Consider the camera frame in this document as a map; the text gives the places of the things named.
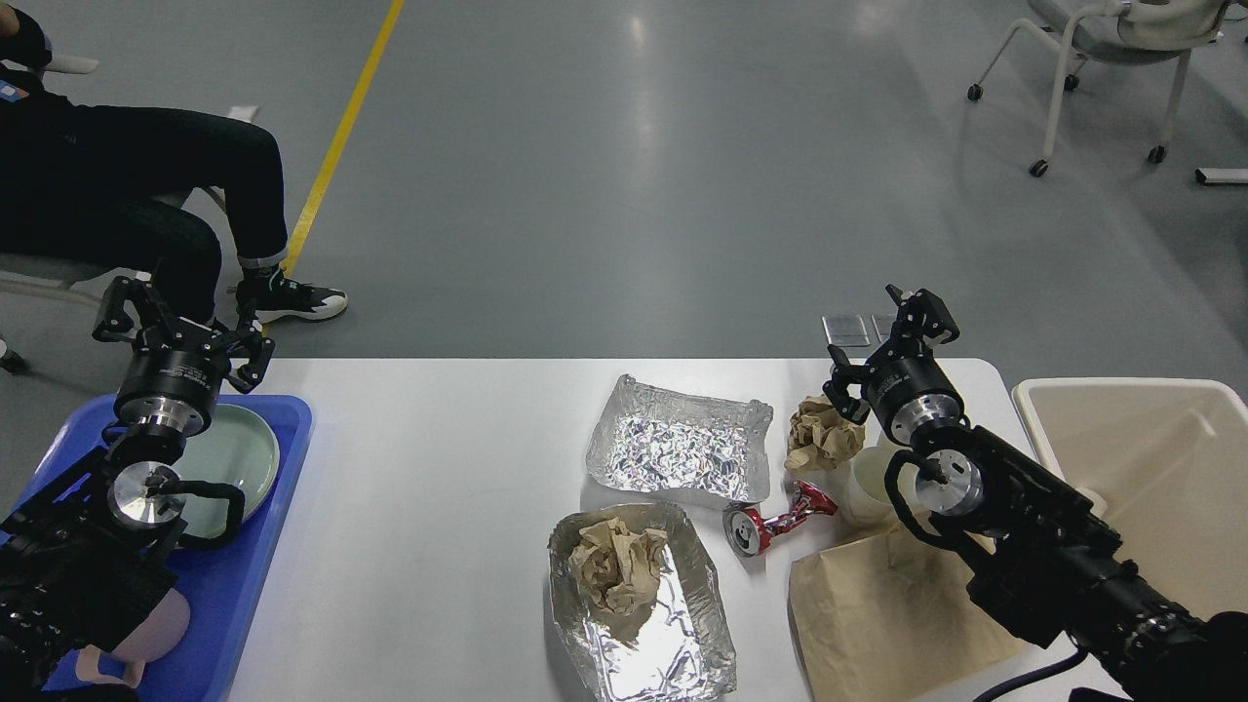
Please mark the blue plastic tray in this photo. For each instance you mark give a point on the blue plastic tray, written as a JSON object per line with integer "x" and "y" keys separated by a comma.
{"x": 223, "y": 587}

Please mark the brown paper bag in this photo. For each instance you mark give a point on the brown paper bag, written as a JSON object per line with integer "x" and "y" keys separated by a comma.
{"x": 886, "y": 618}

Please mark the grey office chair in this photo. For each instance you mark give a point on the grey office chair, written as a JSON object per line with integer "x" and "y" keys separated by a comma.
{"x": 1127, "y": 33}

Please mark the seated person in black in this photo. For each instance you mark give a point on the seated person in black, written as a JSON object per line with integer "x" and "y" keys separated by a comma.
{"x": 86, "y": 182}

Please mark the white floor tile marker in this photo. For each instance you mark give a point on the white floor tile marker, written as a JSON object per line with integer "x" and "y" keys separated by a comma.
{"x": 243, "y": 113}

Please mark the crumpled brown paper in tray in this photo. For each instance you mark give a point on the crumpled brown paper in tray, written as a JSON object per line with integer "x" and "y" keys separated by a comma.
{"x": 618, "y": 571}

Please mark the pink mug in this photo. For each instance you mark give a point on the pink mug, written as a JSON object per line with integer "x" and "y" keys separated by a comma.
{"x": 157, "y": 635}

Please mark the white cup in bin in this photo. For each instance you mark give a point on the white cup in bin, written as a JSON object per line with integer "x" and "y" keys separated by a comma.
{"x": 1098, "y": 506}

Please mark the crushed red soda can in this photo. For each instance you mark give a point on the crushed red soda can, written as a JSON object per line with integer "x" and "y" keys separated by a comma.
{"x": 749, "y": 534}

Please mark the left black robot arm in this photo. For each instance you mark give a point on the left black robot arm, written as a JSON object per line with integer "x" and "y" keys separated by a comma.
{"x": 84, "y": 561}

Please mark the empty foil tray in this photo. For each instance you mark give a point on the empty foil tray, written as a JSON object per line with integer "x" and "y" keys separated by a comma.
{"x": 658, "y": 441}

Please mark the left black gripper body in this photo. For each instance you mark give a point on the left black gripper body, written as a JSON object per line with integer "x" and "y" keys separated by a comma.
{"x": 171, "y": 388}

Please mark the white paper cup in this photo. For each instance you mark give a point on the white paper cup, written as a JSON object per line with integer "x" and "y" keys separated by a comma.
{"x": 863, "y": 501}

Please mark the crumpled brown paper ball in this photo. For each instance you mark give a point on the crumpled brown paper ball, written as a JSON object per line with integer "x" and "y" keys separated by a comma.
{"x": 820, "y": 439}

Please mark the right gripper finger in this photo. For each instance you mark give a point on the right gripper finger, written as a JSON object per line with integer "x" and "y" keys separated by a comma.
{"x": 923, "y": 323}
{"x": 847, "y": 386}

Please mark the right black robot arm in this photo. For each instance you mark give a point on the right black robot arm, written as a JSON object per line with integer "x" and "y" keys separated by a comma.
{"x": 1043, "y": 563}

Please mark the beige plastic bin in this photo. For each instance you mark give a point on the beige plastic bin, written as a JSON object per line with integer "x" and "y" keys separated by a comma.
{"x": 1170, "y": 458}

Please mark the mint green plate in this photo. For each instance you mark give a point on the mint green plate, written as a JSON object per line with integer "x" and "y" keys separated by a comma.
{"x": 238, "y": 449}

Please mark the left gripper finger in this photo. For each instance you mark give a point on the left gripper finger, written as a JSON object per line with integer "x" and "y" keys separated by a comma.
{"x": 132, "y": 311}
{"x": 240, "y": 354}

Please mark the foil tray with paper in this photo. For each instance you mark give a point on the foil tray with paper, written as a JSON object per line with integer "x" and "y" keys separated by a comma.
{"x": 685, "y": 650}

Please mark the metal floor plate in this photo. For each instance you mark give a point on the metal floor plate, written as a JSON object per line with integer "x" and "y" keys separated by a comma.
{"x": 858, "y": 330}

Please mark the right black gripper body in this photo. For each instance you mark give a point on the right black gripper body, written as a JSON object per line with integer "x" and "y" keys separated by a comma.
{"x": 908, "y": 395}

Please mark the white bar on floor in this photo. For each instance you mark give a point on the white bar on floor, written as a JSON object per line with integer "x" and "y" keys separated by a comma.
{"x": 1208, "y": 176}

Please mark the left white chair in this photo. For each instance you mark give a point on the left white chair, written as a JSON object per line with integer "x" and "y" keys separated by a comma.
{"x": 54, "y": 278}

